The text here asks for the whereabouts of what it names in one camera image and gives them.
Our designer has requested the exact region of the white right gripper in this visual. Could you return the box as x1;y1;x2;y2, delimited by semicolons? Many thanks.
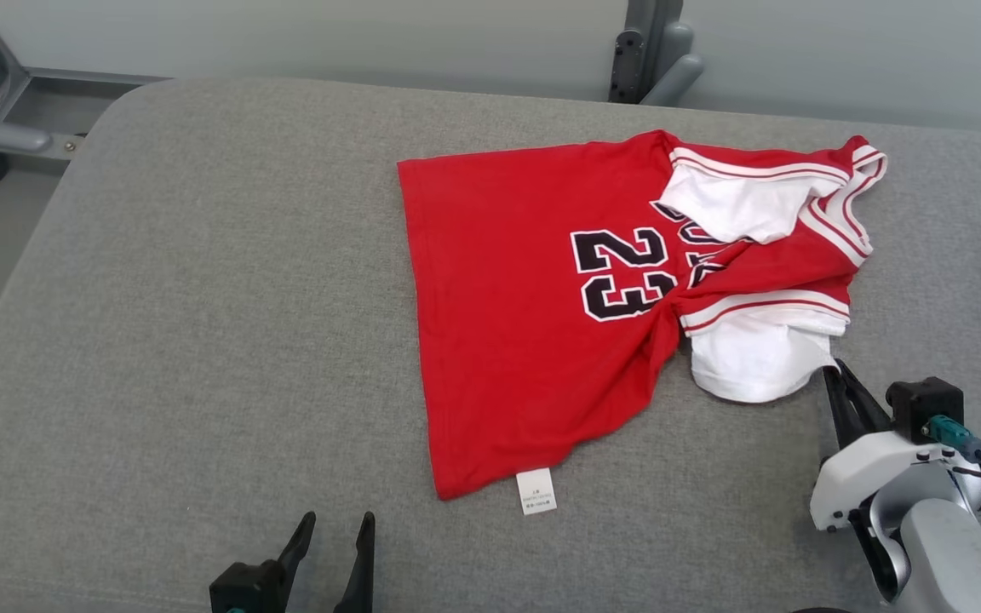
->
810;358;981;534

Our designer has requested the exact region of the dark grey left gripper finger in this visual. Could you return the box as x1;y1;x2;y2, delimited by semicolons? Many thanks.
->
278;511;318;590
335;511;376;613

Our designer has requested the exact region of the red jersey with number 23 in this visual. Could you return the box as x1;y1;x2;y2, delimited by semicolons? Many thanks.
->
396;129;890;517

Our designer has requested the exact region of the right black cable teal plug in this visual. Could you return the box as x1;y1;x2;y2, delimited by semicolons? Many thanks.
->
923;415;981;522

